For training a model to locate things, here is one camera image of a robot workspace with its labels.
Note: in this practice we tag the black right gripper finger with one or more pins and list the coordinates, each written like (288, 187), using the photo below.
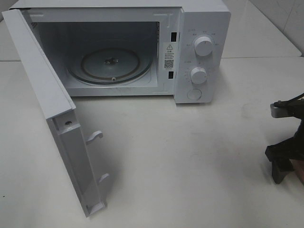
(280, 169)

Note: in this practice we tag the white warning label sticker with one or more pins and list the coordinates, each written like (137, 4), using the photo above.
(169, 53)

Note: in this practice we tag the white microwave knob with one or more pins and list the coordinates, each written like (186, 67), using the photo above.
(203, 45)
(198, 75)

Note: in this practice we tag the glass microwave turntable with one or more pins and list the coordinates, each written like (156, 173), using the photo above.
(110, 66)

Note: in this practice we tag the round white door button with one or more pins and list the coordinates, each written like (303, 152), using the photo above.
(194, 94)

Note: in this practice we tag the white lower microwave knob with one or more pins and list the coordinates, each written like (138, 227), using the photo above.
(198, 75)

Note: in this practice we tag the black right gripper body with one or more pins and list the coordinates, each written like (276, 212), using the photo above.
(290, 149)

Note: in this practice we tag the white upper microwave knob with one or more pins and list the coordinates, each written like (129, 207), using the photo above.
(203, 45)

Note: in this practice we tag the white microwave oven body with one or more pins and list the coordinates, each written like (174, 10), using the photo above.
(66, 29)

